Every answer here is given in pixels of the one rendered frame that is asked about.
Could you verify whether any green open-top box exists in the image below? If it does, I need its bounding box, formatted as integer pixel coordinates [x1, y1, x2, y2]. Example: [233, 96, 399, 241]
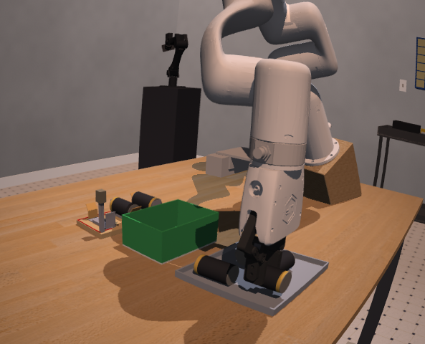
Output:
[122, 199, 219, 264]

